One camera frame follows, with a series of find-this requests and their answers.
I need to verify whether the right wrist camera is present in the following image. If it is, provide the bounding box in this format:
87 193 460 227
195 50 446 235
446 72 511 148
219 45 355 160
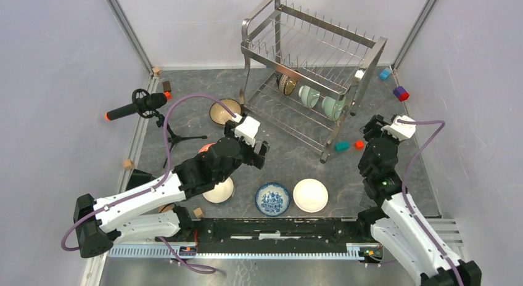
381 115 416 141

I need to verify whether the teal block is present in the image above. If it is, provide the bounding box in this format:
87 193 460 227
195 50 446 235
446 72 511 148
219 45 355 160
334 141 350 152

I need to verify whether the orange bowl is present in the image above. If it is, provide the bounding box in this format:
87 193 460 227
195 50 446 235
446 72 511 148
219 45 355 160
293 178 329 213

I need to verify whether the black microphone on tripod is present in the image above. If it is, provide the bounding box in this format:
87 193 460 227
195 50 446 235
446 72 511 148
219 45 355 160
104 88 208 168

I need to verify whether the blue block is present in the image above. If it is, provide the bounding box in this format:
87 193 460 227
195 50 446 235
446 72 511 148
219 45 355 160
379 68 392 81

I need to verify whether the purple red block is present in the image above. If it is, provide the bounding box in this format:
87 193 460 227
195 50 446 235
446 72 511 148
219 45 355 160
393 86 410 102

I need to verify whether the light green bowl front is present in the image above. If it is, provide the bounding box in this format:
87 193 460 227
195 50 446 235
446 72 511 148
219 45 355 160
321 96 345 121

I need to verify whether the blue white patterned bowl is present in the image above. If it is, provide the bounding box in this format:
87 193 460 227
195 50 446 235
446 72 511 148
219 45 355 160
255 182 291 217

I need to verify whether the wooden cube left rail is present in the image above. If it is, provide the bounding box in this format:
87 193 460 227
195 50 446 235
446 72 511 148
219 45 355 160
122 159 135 170

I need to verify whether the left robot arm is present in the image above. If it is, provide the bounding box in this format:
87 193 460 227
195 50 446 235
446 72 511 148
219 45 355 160
73 137 270 258

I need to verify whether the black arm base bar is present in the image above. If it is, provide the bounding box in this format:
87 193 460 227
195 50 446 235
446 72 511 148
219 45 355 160
163 216 398 255

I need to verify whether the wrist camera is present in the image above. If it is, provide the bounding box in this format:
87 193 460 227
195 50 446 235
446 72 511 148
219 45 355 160
230 114 260 147
381 115 416 141

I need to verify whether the brown beige bowl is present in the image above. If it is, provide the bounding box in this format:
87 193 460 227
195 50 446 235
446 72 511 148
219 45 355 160
209 99 242 126

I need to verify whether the brown block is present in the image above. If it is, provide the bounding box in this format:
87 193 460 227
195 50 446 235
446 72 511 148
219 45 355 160
162 81 171 92

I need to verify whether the black patterned bowl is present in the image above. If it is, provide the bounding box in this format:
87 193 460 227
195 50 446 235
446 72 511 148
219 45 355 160
276 74 297 96

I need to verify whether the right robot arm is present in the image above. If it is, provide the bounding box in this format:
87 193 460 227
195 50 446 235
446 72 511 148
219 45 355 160
356 115 482 285

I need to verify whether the light green ribbed bowl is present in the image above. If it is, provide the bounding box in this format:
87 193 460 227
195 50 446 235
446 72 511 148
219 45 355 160
299 85 321 108

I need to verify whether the small orange cube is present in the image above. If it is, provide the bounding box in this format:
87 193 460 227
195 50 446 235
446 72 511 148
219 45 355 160
354 141 364 150

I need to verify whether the wooden cube near base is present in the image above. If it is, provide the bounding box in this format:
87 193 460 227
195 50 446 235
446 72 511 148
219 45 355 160
193 207 205 219

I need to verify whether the steel dish rack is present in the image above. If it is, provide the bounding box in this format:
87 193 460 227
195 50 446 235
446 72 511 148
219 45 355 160
239 0 387 163

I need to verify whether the red floral bowl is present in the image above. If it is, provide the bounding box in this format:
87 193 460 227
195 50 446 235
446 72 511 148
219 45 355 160
198 143 214 153

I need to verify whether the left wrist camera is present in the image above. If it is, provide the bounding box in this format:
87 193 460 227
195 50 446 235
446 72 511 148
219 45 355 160
230 114 260 147

